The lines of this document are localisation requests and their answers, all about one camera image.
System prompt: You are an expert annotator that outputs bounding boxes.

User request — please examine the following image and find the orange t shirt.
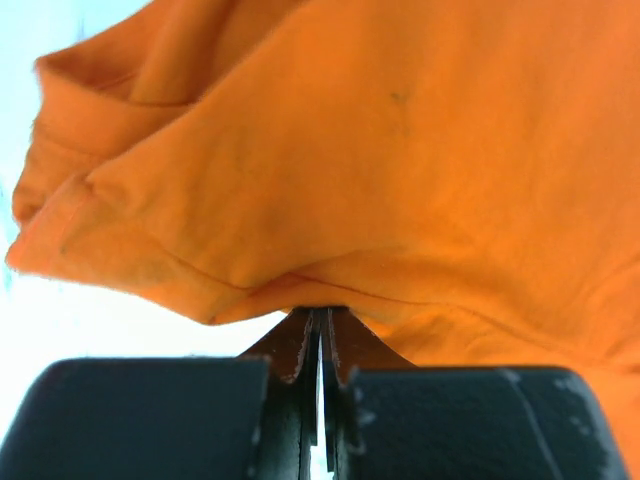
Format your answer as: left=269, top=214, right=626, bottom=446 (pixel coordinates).
left=4, top=0, right=640, bottom=386

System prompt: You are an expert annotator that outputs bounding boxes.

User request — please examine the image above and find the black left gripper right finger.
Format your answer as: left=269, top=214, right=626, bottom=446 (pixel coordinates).
left=319, top=307, right=416, bottom=479

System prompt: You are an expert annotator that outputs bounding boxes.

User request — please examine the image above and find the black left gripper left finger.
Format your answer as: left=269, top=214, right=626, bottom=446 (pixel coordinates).
left=241, top=308, right=320, bottom=480

